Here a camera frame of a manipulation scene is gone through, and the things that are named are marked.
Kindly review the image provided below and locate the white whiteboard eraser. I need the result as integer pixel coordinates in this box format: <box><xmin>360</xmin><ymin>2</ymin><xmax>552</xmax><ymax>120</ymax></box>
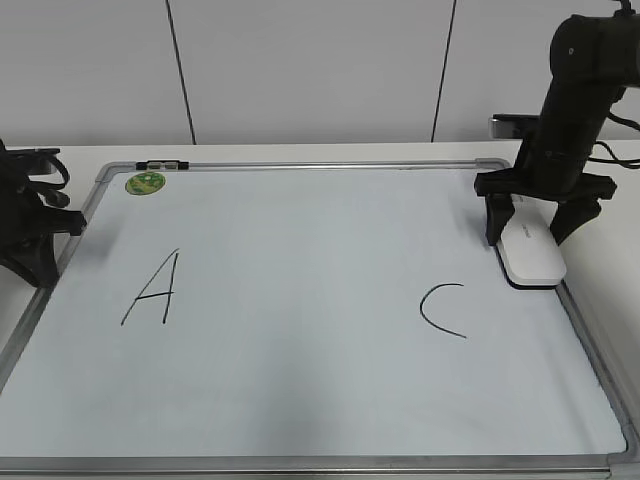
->
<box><xmin>497</xmin><ymin>195</ymin><xmax>567</xmax><ymax>289</ymax></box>

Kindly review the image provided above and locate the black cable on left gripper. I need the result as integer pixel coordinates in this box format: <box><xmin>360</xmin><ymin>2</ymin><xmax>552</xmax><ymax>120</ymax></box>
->
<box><xmin>4</xmin><ymin>146</ymin><xmax>72</xmax><ymax>207</ymax></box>

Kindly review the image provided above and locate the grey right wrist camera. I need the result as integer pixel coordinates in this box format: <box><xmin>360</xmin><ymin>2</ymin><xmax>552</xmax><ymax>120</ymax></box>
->
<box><xmin>488</xmin><ymin>113</ymin><xmax>539</xmax><ymax>140</ymax></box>

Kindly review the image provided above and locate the round green magnet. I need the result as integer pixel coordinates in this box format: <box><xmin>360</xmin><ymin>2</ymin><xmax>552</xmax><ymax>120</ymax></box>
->
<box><xmin>125</xmin><ymin>172</ymin><xmax>166</xmax><ymax>196</ymax></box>

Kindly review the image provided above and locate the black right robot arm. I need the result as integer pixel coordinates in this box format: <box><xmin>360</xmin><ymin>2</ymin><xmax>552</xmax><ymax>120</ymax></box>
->
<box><xmin>474</xmin><ymin>8</ymin><xmax>639</xmax><ymax>246</ymax></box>

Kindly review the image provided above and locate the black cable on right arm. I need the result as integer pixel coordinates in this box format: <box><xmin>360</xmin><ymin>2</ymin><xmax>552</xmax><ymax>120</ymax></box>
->
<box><xmin>589</xmin><ymin>0</ymin><xmax>640</xmax><ymax>169</ymax></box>

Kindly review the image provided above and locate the black metal hanging clip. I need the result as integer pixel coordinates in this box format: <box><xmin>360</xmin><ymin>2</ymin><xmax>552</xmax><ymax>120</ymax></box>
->
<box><xmin>135</xmin><ymin>159</ymin><xmax>190</xmax><ymax>171</ymax></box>

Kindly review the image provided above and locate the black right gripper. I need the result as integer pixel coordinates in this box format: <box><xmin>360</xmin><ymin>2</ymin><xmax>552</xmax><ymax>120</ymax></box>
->
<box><xmin>474</xmin><ymin>120</ymin><xmax>616</xmax><ymax>246</ymax></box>

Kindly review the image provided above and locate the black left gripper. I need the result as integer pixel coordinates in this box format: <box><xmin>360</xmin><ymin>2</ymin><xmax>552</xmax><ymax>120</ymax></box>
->
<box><xmin>1</xmin><ymin>147</ymin><xmax>87</xmax><ymax>288</ymax></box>

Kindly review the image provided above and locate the white whiteboard with metal frame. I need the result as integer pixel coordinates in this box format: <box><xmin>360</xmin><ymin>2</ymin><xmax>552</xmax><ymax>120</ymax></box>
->
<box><xmin>1</xmin><ymin>159</ymin><xmax>639</xmax><ymax>478</ymax></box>

